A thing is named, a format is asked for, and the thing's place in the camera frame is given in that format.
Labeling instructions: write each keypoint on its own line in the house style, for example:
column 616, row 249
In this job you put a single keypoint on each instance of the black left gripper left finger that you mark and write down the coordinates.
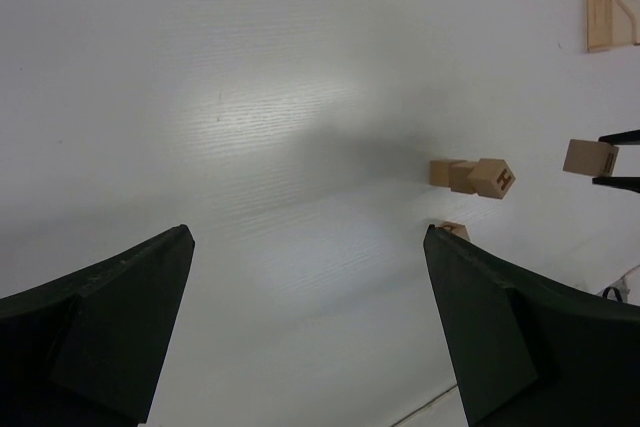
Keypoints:
column 88, row 348

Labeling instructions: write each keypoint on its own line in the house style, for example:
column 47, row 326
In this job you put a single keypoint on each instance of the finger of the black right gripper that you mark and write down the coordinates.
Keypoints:
column 632, row 136
column 631, row 184

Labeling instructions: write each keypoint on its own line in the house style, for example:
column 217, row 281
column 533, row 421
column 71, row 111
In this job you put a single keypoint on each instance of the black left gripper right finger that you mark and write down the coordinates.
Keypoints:
column 527, row 350

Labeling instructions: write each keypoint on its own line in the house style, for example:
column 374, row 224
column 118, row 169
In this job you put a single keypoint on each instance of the wood block with bars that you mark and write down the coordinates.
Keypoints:
column 590, row 158

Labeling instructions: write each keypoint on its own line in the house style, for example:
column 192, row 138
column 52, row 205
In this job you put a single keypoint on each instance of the plain wood block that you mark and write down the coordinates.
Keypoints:
column 439, row 172
column 458, row 177
column 456, row 229

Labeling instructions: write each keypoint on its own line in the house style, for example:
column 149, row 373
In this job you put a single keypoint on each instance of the wood block letter H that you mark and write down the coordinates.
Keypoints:
column 491, row 178

